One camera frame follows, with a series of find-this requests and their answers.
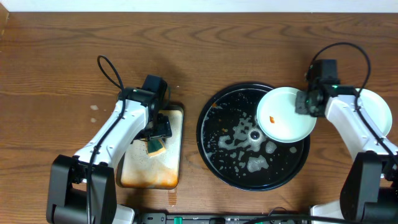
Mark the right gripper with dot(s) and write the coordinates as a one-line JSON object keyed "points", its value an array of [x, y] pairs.
{"points": [[302, 102]]}

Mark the black rectangular sponge tray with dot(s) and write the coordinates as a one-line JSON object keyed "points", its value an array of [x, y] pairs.
{"points": [[140, 170]]}

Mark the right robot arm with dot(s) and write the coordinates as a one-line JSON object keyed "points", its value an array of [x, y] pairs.
{"points": [[369, 194]]}

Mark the black round tray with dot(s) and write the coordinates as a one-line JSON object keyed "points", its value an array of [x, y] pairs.
{"points": [[234, 147]]}

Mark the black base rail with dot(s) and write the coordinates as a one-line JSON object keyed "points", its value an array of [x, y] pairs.
{"points": [[217, 218]]}

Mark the green and yellow sponge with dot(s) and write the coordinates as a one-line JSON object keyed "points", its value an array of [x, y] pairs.
{"points": [[155, 147]]}

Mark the light blue plate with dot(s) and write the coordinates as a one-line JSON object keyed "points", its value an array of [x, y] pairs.
{"points": [[277, 118], [378, 110]]}

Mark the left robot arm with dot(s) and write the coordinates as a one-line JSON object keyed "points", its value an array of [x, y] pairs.
{"points": [[82, 188]]}

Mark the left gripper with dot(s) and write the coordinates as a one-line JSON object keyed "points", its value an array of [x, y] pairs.
{"points": [[158, 132]]}

